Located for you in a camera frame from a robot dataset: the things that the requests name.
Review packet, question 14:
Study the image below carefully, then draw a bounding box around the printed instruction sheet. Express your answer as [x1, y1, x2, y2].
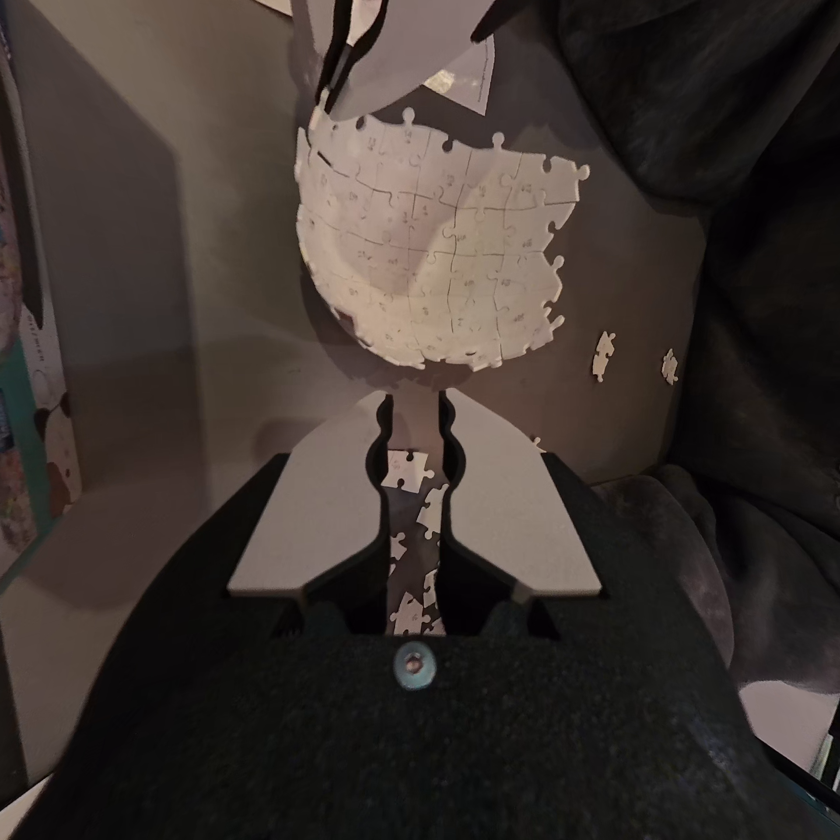
[418, 37, 497, 116]

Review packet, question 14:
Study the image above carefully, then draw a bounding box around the partly built white puzzle ball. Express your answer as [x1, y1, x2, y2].
[296, 105, 592, 372]

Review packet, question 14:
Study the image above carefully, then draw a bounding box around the colourful puzzle ball box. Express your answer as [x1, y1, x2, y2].
[0, 53, 84, 594]

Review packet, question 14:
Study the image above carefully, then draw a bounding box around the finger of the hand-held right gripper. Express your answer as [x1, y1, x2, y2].
[292, 0, 347, 109]
[326, 0, 489, 120]

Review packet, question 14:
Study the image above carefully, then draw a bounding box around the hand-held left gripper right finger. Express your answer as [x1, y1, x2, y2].
[440, 392, 605, 602]

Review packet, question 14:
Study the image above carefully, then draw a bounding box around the person's dark clothing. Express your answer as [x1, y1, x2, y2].
[552, 0, 840, 697]

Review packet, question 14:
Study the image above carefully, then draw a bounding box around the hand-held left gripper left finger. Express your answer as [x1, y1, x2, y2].
[227, 392, 392, 601]

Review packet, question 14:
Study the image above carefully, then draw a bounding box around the pile of loose puzzle pieces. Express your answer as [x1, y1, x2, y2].
[384, 448, 452, 639]

